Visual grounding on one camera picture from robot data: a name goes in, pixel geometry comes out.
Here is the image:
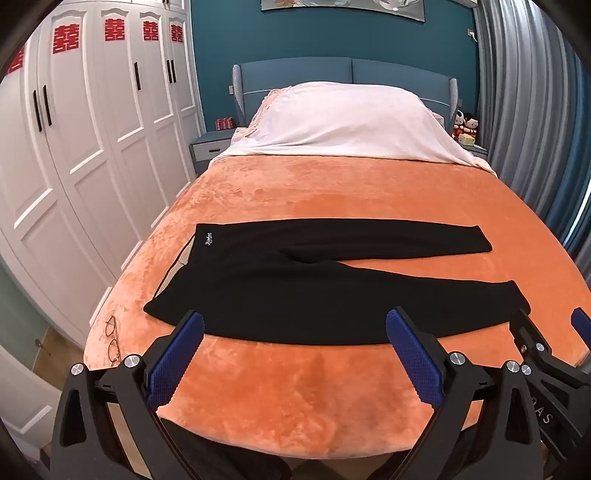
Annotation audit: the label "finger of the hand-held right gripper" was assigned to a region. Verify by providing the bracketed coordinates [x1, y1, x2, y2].
[508, 307, 591, 398]
[570, 307, 591, 354]

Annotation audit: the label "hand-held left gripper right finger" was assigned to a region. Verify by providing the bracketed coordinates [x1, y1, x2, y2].
[385, 307, 543, 480]

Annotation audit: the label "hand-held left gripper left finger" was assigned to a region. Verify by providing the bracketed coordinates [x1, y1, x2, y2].
[50, 310, 206, 480]

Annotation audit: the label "black pants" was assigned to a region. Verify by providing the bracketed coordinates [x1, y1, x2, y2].
[143, 220, 532, 347]

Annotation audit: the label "round eyeglasses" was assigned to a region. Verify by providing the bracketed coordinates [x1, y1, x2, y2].
[105, 316, 123, 361]

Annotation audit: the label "white door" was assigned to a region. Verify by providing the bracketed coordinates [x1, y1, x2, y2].
[0, 339, 63, 437]

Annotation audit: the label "orange plush blanket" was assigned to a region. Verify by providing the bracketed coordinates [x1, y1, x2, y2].
[83, 152, 591, 462]

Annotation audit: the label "white wardrobe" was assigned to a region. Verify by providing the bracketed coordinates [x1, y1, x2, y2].
[0, 0, 204, 344]

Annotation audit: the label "grey curtain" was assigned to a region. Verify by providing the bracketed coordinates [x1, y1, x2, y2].
[475, 0, 591, 278]

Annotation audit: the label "white pillow cover sheet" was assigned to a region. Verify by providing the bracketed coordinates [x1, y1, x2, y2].
[222, 82, 497, 178]

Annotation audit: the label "blue upholstered headboard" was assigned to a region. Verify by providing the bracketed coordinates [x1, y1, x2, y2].
[231, 56, 460, 127]

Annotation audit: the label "framed wall picture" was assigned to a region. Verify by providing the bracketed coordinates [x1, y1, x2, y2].
[261, 0, 426, 21]

